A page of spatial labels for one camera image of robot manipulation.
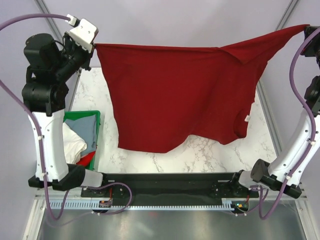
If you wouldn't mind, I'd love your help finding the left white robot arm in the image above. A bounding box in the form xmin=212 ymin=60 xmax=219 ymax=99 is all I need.
xmin=21 ymin=33 xmax=110 ymax=197

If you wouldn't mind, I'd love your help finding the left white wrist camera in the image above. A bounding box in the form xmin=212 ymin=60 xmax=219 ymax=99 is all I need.
xmin=65 ymin=14 xmax=99 ymax=53

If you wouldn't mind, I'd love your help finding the dark red t shirt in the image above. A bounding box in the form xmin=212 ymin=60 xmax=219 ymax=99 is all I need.
xmin=96 ymin=24 xmax=305 ymax=153

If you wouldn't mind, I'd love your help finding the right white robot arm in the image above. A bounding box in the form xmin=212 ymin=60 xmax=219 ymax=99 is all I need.
xmin=229 ymin=26 xmax=320 ymax=199

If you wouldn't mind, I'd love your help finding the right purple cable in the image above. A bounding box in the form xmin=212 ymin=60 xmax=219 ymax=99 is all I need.
xmin=257 ymin=27 xmax=320 ymax=221

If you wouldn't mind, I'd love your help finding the grey blue t shirt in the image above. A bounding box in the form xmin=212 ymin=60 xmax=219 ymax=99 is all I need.
xmin=64 ymin=115 xmax=98 ymax=157

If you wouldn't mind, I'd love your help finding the left aluminium frame post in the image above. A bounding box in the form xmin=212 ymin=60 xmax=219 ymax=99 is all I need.
xmin=34 ymin=0 xmax=82 ymax=76

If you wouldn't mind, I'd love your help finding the green plastic bin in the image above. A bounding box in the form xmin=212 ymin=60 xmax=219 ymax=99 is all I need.
xmin=64 ymin=110 xmax=101 ymax=170

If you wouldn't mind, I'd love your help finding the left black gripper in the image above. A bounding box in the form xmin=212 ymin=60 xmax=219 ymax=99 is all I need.
xmin=52 ymin=31 xmax=95 ymax=82

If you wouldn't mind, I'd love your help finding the white slotted cable duct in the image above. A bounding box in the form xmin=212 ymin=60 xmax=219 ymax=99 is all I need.
xmin=50 ymin=199 xmax=234 ymax=211

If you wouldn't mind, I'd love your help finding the white t shirt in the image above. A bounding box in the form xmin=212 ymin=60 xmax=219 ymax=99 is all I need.
xmin=62 ymin=123 xmax=87 ymax=164

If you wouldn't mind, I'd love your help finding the bright red t shirt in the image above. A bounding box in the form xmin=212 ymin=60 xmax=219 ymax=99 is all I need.
xmin=76 ymin=151 xmax=96 ymax=167

